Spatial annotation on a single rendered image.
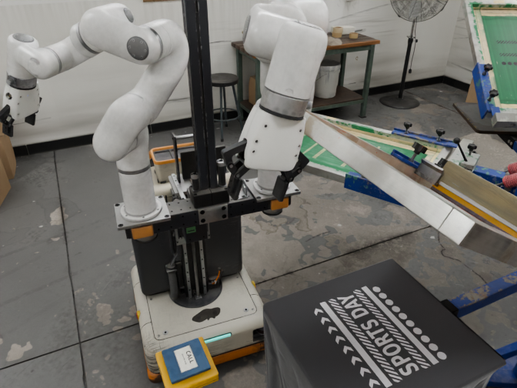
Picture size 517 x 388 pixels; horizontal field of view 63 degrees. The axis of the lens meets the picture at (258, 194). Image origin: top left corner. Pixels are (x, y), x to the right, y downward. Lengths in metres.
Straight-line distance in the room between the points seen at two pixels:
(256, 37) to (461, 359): 0.95
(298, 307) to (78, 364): 1.50
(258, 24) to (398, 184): 0.34
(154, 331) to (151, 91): 1.32
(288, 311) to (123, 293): 1.66
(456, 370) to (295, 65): 0.88
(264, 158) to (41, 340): 2.16
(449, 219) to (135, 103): 0.76
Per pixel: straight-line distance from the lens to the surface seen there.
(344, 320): 1.27
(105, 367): 2.45
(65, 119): 4.66
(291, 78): 0.66
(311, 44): 0.66
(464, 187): 1.32
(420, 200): 0.67
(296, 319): 1.26
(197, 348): 1.17
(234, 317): 2.16
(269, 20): 0.73
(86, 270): 3.03
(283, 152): 0.71
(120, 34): 1.04
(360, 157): 0.76
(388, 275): 1.44
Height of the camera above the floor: 1.88
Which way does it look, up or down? 32 degrees down
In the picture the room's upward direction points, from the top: straight up
